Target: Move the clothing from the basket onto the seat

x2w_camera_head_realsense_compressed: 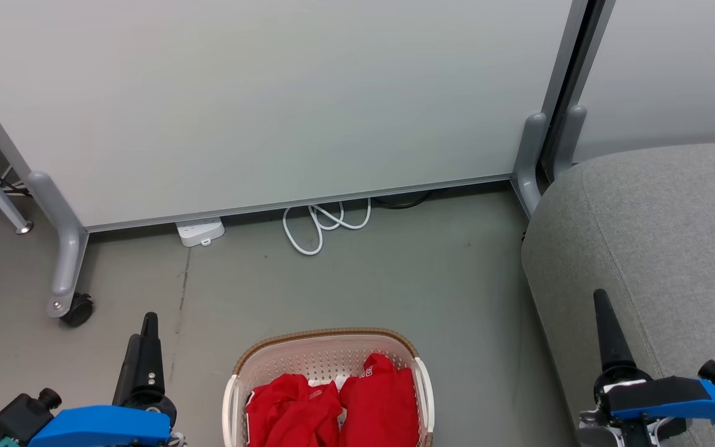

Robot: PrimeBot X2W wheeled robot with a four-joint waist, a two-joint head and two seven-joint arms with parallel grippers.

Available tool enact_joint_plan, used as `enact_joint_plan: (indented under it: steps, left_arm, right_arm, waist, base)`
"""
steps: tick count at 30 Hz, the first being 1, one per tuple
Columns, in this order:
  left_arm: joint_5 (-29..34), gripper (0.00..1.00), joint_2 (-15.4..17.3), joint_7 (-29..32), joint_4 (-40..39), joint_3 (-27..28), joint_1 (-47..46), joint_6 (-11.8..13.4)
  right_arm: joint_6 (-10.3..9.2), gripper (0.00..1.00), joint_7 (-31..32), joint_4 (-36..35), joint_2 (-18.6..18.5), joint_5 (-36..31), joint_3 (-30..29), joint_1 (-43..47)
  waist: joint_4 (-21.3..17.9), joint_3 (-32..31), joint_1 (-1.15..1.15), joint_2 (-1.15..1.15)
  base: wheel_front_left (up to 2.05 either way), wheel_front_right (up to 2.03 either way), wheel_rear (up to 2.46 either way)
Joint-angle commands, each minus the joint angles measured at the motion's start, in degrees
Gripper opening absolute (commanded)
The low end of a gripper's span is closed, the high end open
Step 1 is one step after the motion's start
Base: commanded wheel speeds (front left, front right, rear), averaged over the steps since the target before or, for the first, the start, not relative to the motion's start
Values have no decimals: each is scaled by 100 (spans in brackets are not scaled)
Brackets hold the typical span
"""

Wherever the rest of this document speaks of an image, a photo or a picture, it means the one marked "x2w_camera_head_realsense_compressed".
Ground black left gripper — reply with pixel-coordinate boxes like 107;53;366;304
0;312;178;443

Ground red garment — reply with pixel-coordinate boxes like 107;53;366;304
245;373;343;447

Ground red jersey with number print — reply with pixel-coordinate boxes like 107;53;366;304
338;353;421;447

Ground grey fabric sofa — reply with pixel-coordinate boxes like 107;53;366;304
521;141;715;447

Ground black caster wheel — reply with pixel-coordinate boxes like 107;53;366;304
60;293;94;328

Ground grey partition foot with caster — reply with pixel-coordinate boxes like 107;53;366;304
25;171;89;318

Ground white power strip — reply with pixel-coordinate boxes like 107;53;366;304
176;217;226;248

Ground cream perforated laundry basket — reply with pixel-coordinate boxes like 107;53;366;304
222;328;436;447

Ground narrow white partition panel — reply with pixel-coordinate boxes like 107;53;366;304
572;0;715;163

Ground large white partition panel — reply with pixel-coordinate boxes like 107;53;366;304
0;0;575;232

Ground blue left camera mount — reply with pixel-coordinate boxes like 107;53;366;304
27;405;172;447

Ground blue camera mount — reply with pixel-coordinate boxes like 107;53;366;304
611;379;715;424
27;405;172;447

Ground blue right camera mount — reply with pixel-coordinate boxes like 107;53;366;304
611;379;715;424

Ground white looped power cable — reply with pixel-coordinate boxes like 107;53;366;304
282;197;372;256

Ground black floor cable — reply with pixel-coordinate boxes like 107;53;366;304
371;191;433;210

